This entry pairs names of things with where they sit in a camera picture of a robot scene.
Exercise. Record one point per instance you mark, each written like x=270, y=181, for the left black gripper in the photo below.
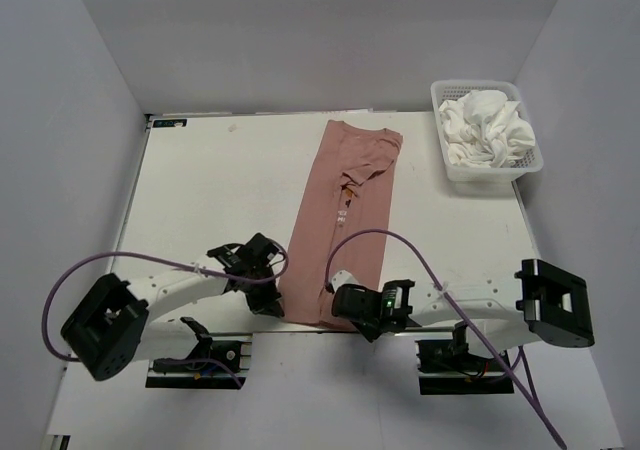
x=268, y=303

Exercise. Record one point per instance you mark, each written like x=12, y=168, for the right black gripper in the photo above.
x=371, y=333

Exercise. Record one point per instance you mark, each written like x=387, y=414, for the pink printed t shirt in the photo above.
x=344, y=212

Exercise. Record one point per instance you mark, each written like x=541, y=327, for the white t shirt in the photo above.
x=484, y=129

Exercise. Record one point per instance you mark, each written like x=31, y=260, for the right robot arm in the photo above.
x=540, y=302

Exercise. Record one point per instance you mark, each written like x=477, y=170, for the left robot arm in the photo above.
x=121, y=321

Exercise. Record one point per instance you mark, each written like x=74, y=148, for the white plastic basket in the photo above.
x=454, y=89

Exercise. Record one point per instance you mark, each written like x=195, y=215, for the dark label sticker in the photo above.
x=169, y=123

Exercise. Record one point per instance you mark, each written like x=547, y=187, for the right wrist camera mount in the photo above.
x=342, y=277

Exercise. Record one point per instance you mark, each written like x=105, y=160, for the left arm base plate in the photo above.
x=220, y=363

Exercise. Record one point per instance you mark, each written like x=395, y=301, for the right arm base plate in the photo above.
x=441, y=373

